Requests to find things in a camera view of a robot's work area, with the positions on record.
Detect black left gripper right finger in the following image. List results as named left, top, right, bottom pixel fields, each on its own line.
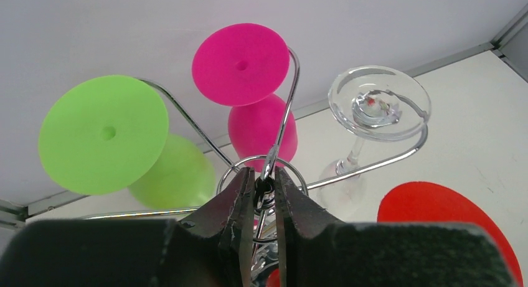
left=274, top=167, right=346, bottom=286

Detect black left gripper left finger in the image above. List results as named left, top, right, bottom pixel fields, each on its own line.
left=179, top=167, right=255, bottom=286

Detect chrome wine glass rack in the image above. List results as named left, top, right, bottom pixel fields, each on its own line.
left=78, top=45, right=430, bottom=287

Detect red wine glass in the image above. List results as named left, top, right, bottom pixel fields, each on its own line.
left=266, top=182, right=523, bottom=286

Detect clear wine glass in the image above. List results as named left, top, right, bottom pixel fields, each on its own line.
left=314, top=65, right=431, bottom=220

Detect green wine glass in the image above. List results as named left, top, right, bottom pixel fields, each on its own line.
left=38, top=75, right=215, bottom=209

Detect pink wine glass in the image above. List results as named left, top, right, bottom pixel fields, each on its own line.
left=191, top=23, right=290, bottom=159

